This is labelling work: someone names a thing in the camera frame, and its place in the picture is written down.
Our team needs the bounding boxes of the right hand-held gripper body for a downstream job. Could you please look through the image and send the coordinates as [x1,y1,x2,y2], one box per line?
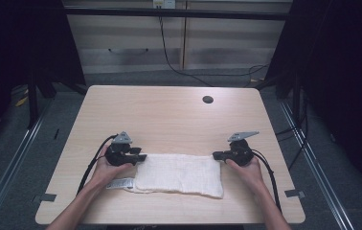
[226,130,260,168]

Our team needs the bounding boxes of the right hand-held gripper black cable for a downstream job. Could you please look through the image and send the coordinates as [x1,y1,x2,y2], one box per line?
[251,149,283,214]

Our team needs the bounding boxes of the white towel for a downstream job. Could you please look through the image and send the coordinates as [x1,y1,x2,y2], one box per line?
[105,152,225,199]

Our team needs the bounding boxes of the black wall cable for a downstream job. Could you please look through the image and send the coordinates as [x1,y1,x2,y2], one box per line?
[158,6,270,88]

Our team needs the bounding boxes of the black horizontal bar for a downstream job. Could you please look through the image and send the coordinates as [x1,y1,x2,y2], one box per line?
[63,7,293,22]

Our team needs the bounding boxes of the metal floor rail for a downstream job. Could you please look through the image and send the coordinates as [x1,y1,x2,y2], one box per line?
[0,98,55,230]
[279,100,357,230]

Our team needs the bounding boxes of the black metal stand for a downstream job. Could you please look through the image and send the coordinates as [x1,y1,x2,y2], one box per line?
[26,75,40,130]
[291,72,302,129]

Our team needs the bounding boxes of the left hand-held gripper black cable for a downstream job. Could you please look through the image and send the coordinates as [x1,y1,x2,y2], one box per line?
[76,133,120,196]

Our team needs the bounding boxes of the white wall outlet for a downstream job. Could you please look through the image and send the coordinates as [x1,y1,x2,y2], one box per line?
[152,0,177,10]

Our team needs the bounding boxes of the grey tape piece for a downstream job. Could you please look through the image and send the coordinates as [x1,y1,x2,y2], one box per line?
[283,189,306,199]
[32,193,57,203]

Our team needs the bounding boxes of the dark cabinet handle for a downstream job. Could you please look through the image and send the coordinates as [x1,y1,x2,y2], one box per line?
[107,47,149,55]

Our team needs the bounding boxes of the person's left hand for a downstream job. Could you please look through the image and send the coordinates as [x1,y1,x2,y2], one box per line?
[91,144,134,190]

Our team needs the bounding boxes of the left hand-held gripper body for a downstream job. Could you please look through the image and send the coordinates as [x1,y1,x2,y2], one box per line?
[104,130,139,168]

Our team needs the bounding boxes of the black floor cables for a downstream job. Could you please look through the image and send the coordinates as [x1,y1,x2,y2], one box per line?
[274,90,311,171]

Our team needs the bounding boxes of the yellow floor item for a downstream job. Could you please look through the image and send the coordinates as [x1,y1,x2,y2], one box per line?
[13,88,31,107]

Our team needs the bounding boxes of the beige cabinet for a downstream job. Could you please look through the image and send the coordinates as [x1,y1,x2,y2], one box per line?
[61,0,293,75]

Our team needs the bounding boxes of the hand-held gripper black cable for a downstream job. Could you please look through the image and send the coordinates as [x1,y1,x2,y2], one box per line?
[251,149,283,214]
[76,133,120,196]

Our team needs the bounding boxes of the black curtain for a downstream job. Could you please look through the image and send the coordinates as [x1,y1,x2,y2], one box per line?
[263,0,362,195]
[0,0,86,157]

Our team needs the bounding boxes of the person's right hand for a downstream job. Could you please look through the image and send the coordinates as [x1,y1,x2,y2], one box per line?
[225,156,265,194]

